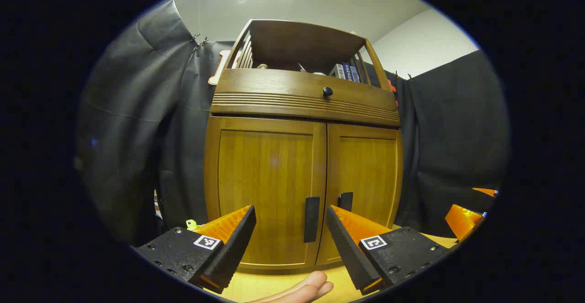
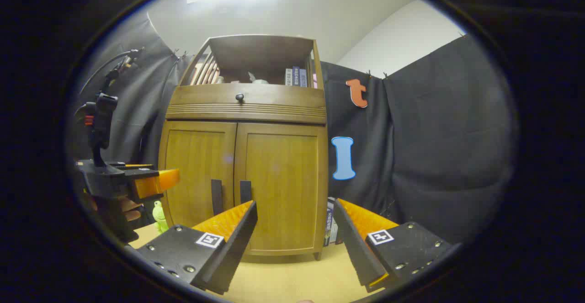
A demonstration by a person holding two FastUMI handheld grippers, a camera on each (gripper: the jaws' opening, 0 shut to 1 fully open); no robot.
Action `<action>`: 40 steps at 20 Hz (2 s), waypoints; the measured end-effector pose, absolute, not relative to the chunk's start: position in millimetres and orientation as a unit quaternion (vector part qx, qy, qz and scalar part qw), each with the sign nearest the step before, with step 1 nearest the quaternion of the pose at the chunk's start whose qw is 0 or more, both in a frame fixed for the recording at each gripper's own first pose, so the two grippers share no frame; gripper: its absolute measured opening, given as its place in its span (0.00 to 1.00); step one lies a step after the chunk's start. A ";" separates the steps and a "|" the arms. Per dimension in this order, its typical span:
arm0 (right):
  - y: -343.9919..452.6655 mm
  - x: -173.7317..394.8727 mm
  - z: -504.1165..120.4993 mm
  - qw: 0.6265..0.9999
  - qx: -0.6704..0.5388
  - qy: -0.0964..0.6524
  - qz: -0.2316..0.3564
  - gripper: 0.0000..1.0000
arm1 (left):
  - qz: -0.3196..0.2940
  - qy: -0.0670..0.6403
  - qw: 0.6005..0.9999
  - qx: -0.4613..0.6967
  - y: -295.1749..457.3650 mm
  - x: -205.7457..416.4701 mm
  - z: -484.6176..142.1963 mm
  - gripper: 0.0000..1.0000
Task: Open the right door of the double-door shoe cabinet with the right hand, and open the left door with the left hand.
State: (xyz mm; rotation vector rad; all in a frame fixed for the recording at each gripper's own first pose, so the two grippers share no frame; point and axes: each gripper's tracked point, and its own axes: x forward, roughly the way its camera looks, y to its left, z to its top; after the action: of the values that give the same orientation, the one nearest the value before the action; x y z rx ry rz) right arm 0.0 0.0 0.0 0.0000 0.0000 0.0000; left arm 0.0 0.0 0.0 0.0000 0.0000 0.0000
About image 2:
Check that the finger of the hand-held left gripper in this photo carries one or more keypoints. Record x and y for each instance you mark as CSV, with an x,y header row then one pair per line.
x,y
157,182

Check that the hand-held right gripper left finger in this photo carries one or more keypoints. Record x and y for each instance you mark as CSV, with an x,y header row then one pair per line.
x,y
233,257

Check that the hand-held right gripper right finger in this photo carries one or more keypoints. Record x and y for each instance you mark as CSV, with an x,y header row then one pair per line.
x,y
356,252

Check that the wooden shoe cabinet door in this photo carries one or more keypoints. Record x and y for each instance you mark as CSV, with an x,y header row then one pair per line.
x,y
196,170
283,179

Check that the wooden double-door shoe cabinet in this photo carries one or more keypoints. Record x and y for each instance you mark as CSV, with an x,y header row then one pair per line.
x,y
247,111

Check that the green toy frog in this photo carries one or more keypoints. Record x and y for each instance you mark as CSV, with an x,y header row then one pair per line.
x,y
160,218

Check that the blue-grey standing book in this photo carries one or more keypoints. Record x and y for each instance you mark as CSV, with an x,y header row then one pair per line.
x,y
328,227

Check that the black backdrop cloth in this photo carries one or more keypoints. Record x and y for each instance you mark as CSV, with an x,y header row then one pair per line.
x,y
434,134

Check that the small white bowl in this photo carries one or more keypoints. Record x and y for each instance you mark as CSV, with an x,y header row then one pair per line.
x,y
259,80

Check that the pale spine shelf book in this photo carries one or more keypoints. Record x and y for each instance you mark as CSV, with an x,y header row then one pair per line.
x,y
288,77

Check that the dark blue shelf book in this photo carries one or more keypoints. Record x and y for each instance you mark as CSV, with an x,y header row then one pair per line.
x,y
296,76

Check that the light blue shelf book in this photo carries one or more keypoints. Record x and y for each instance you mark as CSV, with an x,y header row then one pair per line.
x,y
303,78

